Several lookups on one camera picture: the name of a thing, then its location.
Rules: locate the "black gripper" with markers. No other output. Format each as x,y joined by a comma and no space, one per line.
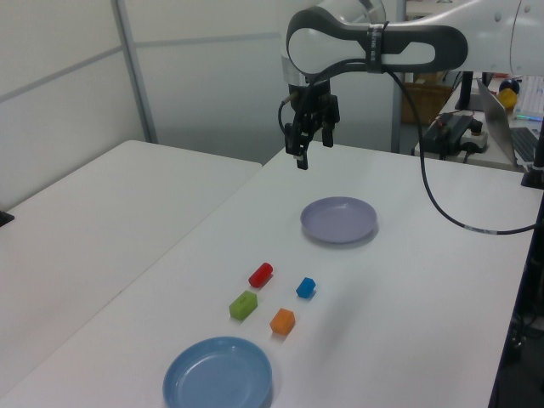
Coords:
314,104

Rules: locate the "red cylinder block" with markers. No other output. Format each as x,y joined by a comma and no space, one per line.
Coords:
260,275

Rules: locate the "blue block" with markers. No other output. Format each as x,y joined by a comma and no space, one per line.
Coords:
305,287

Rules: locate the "green block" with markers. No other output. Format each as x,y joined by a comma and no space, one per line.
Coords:
243,305

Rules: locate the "orange block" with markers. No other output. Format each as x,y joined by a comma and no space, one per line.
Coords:
282,321

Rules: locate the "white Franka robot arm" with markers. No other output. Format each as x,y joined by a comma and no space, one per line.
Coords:
425,30

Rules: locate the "purple plate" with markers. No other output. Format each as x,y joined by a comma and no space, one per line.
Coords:
338,219

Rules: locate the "cardboard box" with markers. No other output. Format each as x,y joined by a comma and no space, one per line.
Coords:
425,102

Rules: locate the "black power supply box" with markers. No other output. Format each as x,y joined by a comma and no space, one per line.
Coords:
446,129

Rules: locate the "black monitor stand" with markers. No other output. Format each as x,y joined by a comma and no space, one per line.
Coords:
466,91

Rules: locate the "white power strip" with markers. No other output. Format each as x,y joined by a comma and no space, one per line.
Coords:
475,138

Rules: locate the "silver laptop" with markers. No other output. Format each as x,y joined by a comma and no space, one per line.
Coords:
497,123

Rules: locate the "yellow ball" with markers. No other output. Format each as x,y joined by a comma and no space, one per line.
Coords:
508,100

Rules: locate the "blue ball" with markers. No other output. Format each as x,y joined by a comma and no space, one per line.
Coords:
511,84

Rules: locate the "black pole with clamp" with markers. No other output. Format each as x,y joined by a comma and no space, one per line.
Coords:
536,166

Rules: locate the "blue plate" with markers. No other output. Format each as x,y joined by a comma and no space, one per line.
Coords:
217,376

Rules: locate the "grey partition post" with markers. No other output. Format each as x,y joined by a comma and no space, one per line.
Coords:
397,119

